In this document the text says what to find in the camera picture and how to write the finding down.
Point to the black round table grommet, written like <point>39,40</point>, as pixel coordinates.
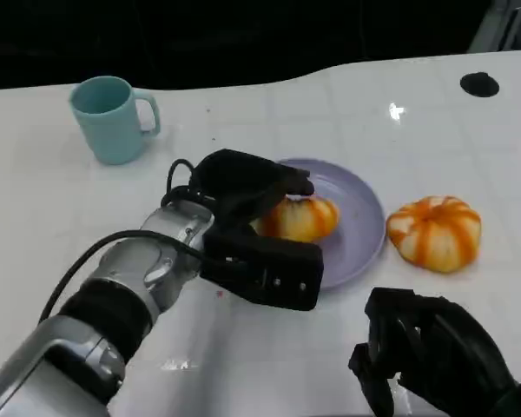
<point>479,84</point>

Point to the orange and white bread roll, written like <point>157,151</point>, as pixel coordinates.
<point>304,219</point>
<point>434,234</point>

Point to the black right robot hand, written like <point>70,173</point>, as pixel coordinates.
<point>451,347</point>

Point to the lilac plate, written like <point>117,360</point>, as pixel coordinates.
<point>356,226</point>

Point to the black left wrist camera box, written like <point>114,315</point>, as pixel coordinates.
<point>265,269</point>

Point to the grey metal furniture frame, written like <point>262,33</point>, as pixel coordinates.
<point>501,24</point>

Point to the pale green mug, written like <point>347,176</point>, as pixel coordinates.
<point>110,121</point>

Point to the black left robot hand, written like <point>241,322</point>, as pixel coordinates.
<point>239,182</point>

